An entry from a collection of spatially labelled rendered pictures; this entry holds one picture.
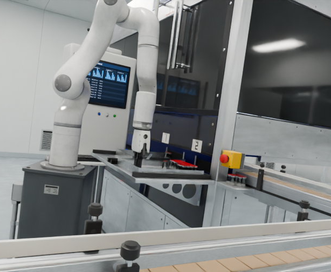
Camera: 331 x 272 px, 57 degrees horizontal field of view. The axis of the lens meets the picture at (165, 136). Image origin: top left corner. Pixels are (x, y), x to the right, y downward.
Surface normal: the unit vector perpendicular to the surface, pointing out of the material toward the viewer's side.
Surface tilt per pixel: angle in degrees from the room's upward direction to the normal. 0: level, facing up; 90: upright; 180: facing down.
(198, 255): 90
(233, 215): 90
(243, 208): 90
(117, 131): 90
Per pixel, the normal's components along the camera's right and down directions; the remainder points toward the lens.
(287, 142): 0.47, 0.11
